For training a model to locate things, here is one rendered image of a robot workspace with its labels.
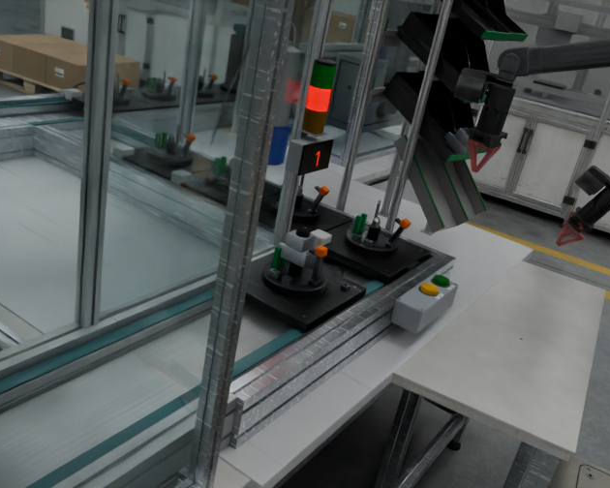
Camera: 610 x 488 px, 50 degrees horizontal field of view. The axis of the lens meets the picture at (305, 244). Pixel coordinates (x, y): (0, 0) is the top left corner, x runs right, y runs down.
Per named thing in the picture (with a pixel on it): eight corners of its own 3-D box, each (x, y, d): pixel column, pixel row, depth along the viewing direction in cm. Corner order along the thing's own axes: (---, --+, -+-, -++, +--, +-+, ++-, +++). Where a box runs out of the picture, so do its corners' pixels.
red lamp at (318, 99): (331, 110, 146) (336, 89, 144) (319, 112, 142) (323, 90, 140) (313, 105, 148) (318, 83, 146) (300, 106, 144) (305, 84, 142)
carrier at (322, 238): (429, 258, 172) (442, 215, 167) (387, 284, 153) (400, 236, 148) (352, 226, 184) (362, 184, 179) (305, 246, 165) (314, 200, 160)
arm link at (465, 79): (521, 55, 138) (522, 58, 146) (469, 42, 141) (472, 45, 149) (502, 110, 141) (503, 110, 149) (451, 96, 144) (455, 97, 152)
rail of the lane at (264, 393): (445, 289, 177) (457, 255, 173) (235, 449, 107) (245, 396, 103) (428, 282, 180) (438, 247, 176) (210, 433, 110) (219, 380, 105)
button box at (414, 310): (452, 305, 161) (459, 284, 158) (416, 335, 144) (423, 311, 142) (427, 293, 164) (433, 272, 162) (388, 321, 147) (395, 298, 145)
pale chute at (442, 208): (457, 226, 188) (470, 220, 185) (432, 233, 179) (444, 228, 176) (419, 138, 192) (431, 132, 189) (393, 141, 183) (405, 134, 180)
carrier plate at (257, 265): (365, 295, 146) (367, 288, 145) (305, 332, 127) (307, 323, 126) (281, 256, 157) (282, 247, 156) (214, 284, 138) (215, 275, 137)
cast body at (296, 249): (315, 262, 139) (321, 233, 136) (303, 268, 136) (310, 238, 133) (284, 248, 143) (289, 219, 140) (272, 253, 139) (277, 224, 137)
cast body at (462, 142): (468, 157, 180) (484, 138, 176) (460, 158, 177) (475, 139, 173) (449, 136, 184) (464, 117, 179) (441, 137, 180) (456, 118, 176)
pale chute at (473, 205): (475, 215, 200) (487, 210, 197) (452, 222, 191) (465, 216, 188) (440, 134, 204) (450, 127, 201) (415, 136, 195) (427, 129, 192)
